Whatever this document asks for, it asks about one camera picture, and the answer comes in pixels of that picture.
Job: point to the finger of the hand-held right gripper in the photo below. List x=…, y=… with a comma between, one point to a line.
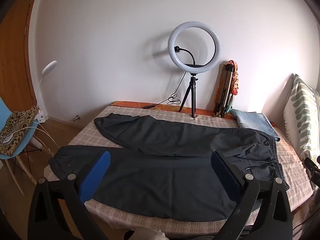
x=310, y=166

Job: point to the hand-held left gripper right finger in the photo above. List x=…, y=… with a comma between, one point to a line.
x=225, y=177

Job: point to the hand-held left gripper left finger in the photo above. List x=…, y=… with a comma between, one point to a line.
x=96, y=175

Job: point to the dark grey pants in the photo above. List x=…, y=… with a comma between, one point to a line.
x=162, y=180

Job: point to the beige checked tablecloth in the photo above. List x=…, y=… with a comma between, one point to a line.
x=85, y=135

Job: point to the green striped white cushion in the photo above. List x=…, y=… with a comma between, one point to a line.
x=305, y=110

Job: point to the metal door stopper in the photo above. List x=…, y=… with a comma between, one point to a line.
x=76, y=118

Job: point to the folded light blue jeans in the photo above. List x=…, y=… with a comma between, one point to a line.
x=257, y=121

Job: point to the light blue chair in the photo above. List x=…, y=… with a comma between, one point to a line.
x=25, y=145

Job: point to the black tripod legs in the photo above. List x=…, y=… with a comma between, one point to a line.
x=192, y=92

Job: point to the folded wooden fabric stool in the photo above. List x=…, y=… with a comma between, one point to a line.
x=226, y=85

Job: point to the leopard print cushion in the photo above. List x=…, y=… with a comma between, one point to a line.
x=17, y=125

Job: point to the white clamp lamp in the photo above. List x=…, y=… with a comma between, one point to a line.
x=49, y=67

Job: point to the wooden door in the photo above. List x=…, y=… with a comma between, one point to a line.
x=15, y=55

